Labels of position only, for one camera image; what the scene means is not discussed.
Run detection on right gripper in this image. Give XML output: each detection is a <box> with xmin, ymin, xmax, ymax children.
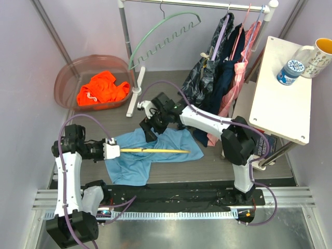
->
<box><xmin>140</xmin><ymin>108</ymin><xmax>170</xmax><ymax>142</ymax></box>

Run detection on yellow hanger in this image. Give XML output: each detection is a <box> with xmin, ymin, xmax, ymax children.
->
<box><xmin>120</xmin><ymin>148</ymin><xmax>190</xmax><ymax>154</ymax></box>

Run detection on light blue shorts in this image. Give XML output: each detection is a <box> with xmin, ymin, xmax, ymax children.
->
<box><xmin>105</xmin><ymin>128</ymin><xmax>204</xmax><ymax>186</ymax></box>

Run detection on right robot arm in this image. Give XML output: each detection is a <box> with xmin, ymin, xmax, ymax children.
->
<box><xmin>137</xmin><ymin>92</ymin><xmax>256</xmax><ymax>205</ymax></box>

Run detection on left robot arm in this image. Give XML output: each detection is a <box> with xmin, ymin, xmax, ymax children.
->
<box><xmin>46</xmin><ymin>124</ymin><xmax>111</xmax><ymax>248</ymax></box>

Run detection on orange shorts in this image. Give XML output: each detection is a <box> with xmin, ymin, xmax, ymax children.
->
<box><xmin>76</xmin><ymin>71</ymin><xmax>130</xmax><ymax>106</ymax></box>

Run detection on dark patterned shorts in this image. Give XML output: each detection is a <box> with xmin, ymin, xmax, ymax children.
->
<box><xmin>181</xmin><ymin>12</ymin><xmax>234</xmax><ymax>107</ymax></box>

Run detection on navy blue shorts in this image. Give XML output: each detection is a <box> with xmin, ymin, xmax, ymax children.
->
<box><xmin>192</xmin><ymin>23</ymin><xmax>246</xmax><ymax>148</ymax></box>

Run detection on green hanger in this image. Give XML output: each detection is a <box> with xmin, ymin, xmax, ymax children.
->
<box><xmin>128</xmin><ymin>1</ymin><xmax>202</xmax><ymax>71</ymax></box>

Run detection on purple hanger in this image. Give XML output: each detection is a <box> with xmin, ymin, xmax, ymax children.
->
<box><xmin>211</xmin><ymin>4</ymin><xmax>230</xmax><ymax>61</ymax></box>

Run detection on pink hanger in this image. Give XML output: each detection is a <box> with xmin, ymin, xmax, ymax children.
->
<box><xmin>229</xmin><ymin>3</ymin><xmax>252</xmax><ymax>60</ymax></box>

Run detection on pink shorts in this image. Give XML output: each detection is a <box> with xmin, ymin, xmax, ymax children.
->
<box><xmin>206</xmin><ymin>21</ymin><xmax>262</xmax><ymax>147</ymax></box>

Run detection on blue hanger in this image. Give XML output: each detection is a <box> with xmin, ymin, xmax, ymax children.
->
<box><xmin>242</xmin><ymin>5</ymin><xmax>265</xmax><ymax>62</ymax></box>

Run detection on white metal clothes rack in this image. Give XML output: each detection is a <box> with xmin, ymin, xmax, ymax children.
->
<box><xmin>118</xmin><ymin>0</ymin><xmax>279</xmax><ymax>117</ymax></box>

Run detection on translucent pink laundry basket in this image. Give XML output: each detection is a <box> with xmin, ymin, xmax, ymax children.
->
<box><xmin>54</xmin><ymin>54</ymin><xmax>133</xmax><ymax>112</ymax></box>

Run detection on blue book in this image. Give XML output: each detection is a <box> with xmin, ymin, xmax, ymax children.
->
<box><xmin>254</xmin><ymin>133</ymin><xmax>278</xmax><ymax>158</ymax></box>

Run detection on blue lidded jar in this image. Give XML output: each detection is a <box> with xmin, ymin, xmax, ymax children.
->
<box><xmin>276</xmin><ymin>60</ymin><xmax>305</xmax><ymax>86</ymax></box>

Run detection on white floral mug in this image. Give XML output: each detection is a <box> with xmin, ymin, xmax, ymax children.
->
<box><xmin>292</xmin><ymin>38</ymin><xmax>332</xmax><ymax>78</ymax></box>

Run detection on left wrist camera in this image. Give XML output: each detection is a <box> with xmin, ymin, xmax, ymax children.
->
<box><xmin>103</xmin><ymin>138</ymin><xmax>120</xmax><ymax>160</ymax></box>

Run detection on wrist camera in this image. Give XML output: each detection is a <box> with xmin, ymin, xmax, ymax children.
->
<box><xmin>103</xmin><ymin>138</ymin><xmax>120</xmax><ymax>160</ymax></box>
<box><xmin>137</xmin><ymin>101</ymin><xmax>158</xmax><ymax>119</ymax></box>

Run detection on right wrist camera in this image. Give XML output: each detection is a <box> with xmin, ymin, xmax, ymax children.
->
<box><xmin>137</xmin><ymin>101</ymin><xmax>158</xmax><ymax>119</ymax></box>

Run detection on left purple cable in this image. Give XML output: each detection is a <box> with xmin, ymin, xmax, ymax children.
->
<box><xmin>58</xmin><ymin>114</ymin><xmax>137</xmax><ymax>249</ymax></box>

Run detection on purple cable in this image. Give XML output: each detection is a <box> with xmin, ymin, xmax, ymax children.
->
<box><xmin>139</xmin><ymin>80</ymin><xmax>278</xmax><ymax>228</ymax></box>
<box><xmin>58</xmin><ymin>114</ymin><xmax>137</xmax><ymax>249</ymax></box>

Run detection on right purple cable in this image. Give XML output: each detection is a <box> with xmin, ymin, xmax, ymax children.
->
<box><xmin>139</xmin><ymin>80</ymin><xmax>278</xmax><ymax>228</ymax></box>

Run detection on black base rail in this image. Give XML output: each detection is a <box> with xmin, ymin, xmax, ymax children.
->
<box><xmin>107</xmin><ymin>181</ymin><xmax>266</xmax><ymax>213</ymax></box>

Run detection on white slotted cable duct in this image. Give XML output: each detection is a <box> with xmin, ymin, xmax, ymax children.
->
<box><xmin>45</xmin><ymin>210</ymin><xmax>239</xmax><ymax>222</ymax></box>

